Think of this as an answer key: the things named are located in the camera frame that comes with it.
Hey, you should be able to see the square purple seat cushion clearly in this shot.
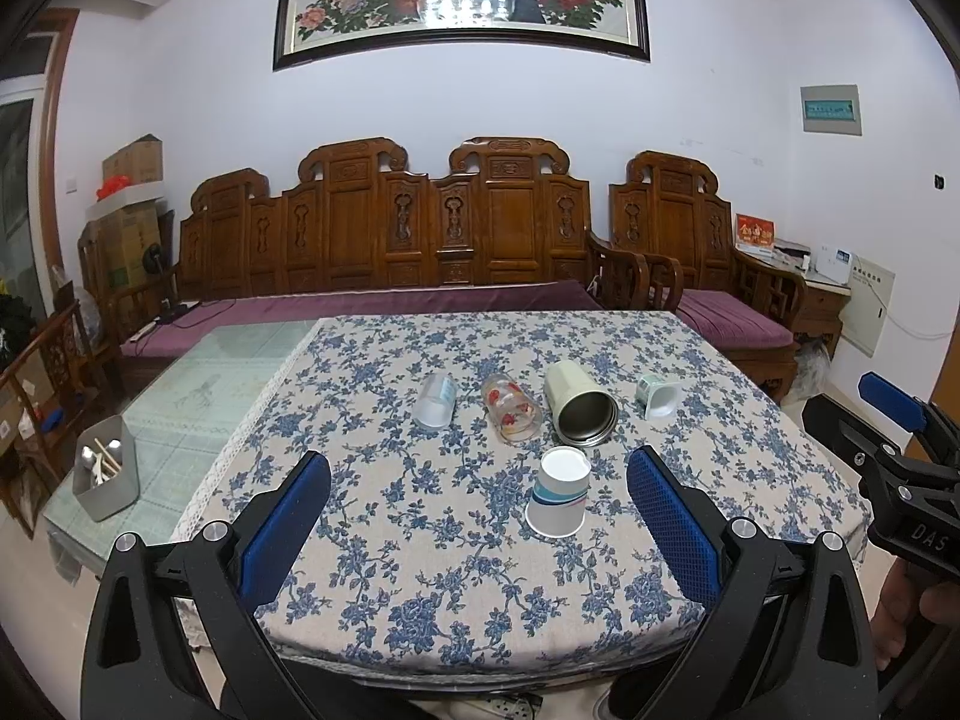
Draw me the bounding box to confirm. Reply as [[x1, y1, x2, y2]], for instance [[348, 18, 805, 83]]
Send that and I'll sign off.
[[675, 288, 796, 351]]

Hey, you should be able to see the framed floral painting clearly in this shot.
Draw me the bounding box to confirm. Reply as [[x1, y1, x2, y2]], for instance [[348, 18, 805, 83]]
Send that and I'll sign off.
[[271, 0, 652, 73]]

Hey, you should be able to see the red-flowered glass cup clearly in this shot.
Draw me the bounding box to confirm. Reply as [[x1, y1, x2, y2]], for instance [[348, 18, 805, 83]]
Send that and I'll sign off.
[[481, 376, 545, 444]]

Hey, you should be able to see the carved wooden armchair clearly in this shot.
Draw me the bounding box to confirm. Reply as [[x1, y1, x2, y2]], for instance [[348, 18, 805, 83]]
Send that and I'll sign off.
[[606, 150, 809, 404]]

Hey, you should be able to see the white plastic spoon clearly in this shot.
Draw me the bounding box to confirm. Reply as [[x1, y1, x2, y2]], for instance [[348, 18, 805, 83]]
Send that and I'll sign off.
[[81, 444, 122, 482]]

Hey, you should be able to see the small brown cardboard box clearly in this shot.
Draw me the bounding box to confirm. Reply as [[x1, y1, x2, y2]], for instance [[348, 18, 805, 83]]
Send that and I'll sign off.
[[102, 136, 165, 190]]

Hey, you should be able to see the wooden door frame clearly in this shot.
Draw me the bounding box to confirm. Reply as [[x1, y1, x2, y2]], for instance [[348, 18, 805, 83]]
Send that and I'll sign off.
[[30, 7, 81, 293]]

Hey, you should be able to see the small white yogurt cup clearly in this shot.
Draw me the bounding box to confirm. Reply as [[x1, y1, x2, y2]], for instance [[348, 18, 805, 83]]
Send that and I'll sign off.
[[636, 375, 684, 422]]

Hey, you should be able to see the grey utensil container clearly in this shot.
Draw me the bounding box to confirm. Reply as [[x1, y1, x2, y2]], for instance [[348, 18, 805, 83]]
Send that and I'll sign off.
[[72, 414, 140, 523]]

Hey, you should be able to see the wooden side table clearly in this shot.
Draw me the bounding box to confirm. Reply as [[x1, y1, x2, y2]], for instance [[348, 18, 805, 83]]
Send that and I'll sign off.
[[793, 270, 854, 359]]

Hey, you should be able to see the white power strip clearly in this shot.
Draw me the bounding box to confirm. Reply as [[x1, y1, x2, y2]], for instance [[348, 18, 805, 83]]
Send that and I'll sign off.
[[478, 696, 544, 720]]

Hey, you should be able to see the white blue-striped paper cup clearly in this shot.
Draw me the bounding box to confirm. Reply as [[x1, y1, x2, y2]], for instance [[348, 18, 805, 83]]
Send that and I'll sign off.
[[524, 446, 590, 539]]

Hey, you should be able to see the carved wooden sofa bench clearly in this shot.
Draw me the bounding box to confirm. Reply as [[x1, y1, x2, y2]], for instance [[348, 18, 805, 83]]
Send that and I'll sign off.
[[97, 136, 653, 398]]

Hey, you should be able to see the green glass-topped table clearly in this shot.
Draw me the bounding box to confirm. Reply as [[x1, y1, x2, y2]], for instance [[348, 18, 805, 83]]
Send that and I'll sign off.
[[41, 319, 323, 582]]

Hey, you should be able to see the dark wooden chair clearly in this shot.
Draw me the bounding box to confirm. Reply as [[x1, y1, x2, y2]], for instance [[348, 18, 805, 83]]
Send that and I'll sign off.
[[0, 298, 107, 541]]

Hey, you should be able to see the long purple seat cushion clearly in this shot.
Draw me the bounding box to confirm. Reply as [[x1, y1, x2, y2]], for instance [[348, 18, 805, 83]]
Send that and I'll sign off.
[[120, 279, 605, 361]]

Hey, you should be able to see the white tabletop device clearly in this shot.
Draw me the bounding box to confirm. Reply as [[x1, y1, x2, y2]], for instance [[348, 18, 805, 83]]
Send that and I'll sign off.
[[813, 243, 857, 286]]

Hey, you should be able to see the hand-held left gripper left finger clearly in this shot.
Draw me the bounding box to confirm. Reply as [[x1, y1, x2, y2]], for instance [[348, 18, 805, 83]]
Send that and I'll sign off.
[[81, 452, 353, 720]]

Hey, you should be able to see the person's right hand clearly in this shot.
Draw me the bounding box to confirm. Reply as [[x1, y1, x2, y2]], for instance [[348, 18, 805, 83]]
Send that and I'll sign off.
[[874, 566, 937, 674]]

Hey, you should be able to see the cream steel-lined tumbler cup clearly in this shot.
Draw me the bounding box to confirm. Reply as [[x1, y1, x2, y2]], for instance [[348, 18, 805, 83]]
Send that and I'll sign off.
[[544, 360, 620, 449]]

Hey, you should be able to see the frosted plastic cup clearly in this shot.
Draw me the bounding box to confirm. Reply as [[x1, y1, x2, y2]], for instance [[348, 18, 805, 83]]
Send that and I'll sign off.
[[415, 372, 458, 432]]

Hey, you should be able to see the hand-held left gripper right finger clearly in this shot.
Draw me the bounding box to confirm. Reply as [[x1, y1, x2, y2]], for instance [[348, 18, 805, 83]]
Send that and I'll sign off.
[[611, 446, 880, 720]]

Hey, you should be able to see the blue floral tablecloth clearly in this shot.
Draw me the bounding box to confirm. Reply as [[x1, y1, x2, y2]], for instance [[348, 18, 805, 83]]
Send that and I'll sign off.
[[171, 310, 872, 680]]

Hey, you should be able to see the large green-printed cardboard box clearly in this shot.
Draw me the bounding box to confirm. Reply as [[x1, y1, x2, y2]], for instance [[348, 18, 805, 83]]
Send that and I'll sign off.
[[91, 201, 163, 292]]

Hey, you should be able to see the white wall cabinet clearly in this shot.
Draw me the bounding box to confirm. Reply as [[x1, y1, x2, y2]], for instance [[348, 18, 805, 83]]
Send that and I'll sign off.
[[838, 255, 898, 358]]

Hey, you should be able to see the red gift box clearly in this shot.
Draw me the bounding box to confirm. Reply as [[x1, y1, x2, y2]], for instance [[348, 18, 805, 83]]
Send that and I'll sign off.
[[734, 213, 776, 251]]

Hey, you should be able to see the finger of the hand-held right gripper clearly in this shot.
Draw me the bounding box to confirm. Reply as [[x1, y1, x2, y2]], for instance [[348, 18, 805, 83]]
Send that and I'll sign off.
[[801, 394, 905, 477], [858, 373, 960, 470]]

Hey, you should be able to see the clear plastic bag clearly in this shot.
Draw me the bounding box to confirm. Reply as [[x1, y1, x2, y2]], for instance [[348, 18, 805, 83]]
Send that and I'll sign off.
[[793, 343, 835, 400]]

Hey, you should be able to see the wall electrical panel box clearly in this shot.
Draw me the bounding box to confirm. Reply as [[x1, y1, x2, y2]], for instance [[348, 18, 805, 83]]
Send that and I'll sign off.
[[799, 84, 864, 137]]

